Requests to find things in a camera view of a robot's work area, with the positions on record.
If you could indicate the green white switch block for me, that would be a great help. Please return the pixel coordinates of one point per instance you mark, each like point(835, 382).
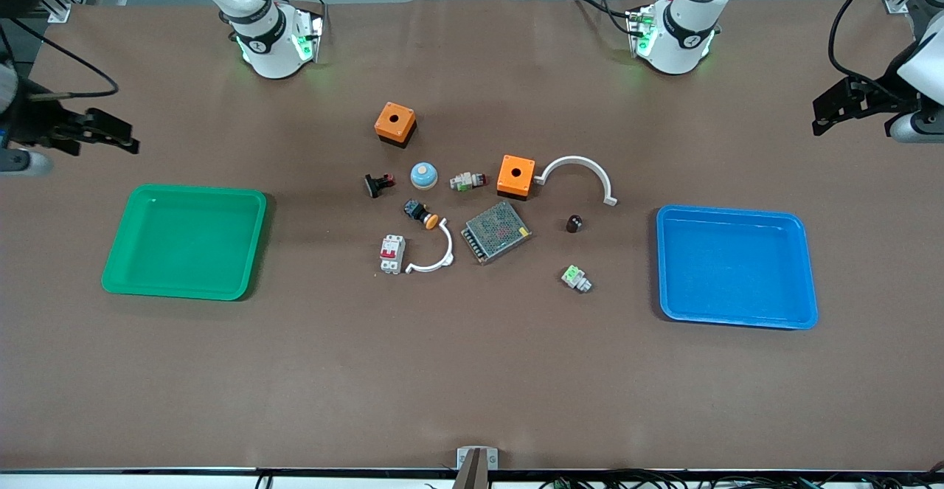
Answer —
point(575, 278)

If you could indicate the blue dome button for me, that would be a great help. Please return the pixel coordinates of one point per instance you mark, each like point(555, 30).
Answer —
point(424, 176)

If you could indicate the metal table edge bracket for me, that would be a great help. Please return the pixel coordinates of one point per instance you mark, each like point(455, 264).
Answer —
point(477, 461)

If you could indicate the green plastic tray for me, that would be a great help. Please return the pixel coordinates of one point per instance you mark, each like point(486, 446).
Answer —
point(184, 242)

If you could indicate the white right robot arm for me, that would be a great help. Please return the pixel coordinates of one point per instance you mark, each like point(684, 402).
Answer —
point(269, 54)

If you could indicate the small white curved bracket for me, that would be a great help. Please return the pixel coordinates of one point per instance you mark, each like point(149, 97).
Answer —
point(448, 247)

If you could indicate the black orange-head push button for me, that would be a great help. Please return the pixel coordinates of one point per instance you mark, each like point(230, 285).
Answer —
point(417, 212)

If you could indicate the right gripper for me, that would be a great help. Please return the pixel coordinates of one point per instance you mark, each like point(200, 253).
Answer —
point(33, 122)

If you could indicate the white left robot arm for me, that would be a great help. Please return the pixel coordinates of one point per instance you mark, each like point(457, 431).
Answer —
point(678, 46)

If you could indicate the white red circuit breaker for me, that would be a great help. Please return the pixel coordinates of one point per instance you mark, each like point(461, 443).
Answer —
point(392, 253)

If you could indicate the black cylindrical capacitor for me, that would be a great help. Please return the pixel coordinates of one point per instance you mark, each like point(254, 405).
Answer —
point(574, 223)

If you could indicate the orange button box with hole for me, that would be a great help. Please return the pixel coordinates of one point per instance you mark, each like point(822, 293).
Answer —
point(394, 122)
point(516, 173)

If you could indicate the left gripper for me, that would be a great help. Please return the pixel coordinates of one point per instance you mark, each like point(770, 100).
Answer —
point(883, 96)

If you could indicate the black red switch part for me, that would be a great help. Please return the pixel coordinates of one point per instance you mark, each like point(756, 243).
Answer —
point(377, 185)

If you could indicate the large white curved bracket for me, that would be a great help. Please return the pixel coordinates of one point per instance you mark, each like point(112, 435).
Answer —
point(575, 159)

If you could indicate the blue plastic tray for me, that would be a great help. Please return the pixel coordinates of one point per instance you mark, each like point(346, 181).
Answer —
point(737, 268)

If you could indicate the white red green push button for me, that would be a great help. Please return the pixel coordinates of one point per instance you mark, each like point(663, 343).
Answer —
point(466, 181)

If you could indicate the metal mesh power supply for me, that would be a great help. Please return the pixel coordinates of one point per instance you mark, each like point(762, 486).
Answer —
point(495, 232)

